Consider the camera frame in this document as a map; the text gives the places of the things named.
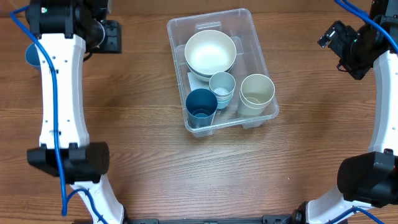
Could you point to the dark blue bowl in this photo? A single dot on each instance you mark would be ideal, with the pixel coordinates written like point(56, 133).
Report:
point(204, 75)

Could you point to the teal small cup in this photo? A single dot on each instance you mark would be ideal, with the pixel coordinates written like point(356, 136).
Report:
point(224, 98)

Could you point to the clear plastic storage bin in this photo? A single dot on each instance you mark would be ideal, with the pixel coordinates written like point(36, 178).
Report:
point(238, 25)

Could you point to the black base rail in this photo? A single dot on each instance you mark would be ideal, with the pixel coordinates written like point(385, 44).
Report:
point(266, 219)

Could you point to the grey small cup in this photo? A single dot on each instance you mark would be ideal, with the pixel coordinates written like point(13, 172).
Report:
point(222, 84)

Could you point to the dark blue tumbler far left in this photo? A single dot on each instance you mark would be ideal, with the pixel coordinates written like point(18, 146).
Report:
point(32, 57)

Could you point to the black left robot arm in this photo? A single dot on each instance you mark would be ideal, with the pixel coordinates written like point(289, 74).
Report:
point(65, 35)

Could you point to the cream tumbler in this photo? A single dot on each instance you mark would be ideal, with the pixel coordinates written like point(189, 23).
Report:
point(257, 91)
point(248, 112)

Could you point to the dark blue tumbler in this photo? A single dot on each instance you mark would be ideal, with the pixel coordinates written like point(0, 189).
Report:
point(201, 105)
point(32, 57)

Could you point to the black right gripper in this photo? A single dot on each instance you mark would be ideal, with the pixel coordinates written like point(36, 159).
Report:
point(359, 68)

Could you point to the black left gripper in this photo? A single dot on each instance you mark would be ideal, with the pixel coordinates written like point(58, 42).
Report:
point(99, 39)

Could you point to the pink small cup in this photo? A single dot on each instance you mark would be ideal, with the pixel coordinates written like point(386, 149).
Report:
point(222, 94)

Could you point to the dark blue tumbler front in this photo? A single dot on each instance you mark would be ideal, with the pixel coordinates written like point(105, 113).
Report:
point(201, 105)

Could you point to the cream bowl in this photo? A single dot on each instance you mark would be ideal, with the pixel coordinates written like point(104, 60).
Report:
point(205, 72)
point(210, 50)

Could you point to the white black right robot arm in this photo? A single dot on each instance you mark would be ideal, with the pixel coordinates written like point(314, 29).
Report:
point(369, 180)

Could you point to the white label in bin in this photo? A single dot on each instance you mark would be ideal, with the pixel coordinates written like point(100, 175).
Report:
point(195, 83)

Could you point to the light blue small cup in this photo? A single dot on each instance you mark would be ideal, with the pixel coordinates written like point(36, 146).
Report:
point(223, 103)

